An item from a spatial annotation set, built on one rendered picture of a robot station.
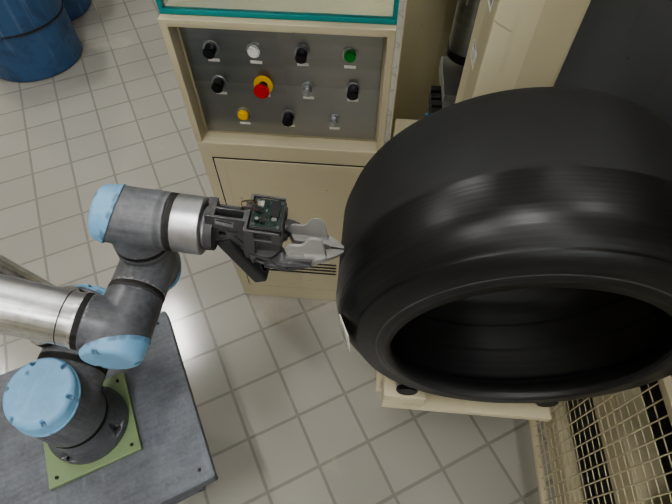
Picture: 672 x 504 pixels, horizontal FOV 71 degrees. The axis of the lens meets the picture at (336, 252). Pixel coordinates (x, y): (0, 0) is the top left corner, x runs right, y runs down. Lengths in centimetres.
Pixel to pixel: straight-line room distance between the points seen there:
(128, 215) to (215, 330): 142
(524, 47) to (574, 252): 38
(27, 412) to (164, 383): 36
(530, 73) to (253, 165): 89
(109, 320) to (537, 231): 60
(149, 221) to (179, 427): 74
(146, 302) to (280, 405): 122
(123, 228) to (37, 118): 270
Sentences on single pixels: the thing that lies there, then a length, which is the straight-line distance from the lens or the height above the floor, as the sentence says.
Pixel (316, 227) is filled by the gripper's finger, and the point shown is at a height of 128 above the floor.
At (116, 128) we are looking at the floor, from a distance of 313.
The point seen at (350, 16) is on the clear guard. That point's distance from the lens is 120.
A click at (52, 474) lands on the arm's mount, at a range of 143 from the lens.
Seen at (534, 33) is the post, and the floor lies 146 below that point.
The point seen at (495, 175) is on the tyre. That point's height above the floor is 145.
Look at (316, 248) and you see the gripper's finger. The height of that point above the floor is 127.
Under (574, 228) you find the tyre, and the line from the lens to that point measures 57.
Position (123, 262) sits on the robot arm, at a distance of 84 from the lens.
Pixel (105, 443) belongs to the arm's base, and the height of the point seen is 65.
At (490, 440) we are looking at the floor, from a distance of 199.
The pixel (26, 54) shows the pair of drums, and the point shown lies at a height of 18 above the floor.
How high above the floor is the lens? 185
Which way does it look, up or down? 55 degrees down
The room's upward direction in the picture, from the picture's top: straight up
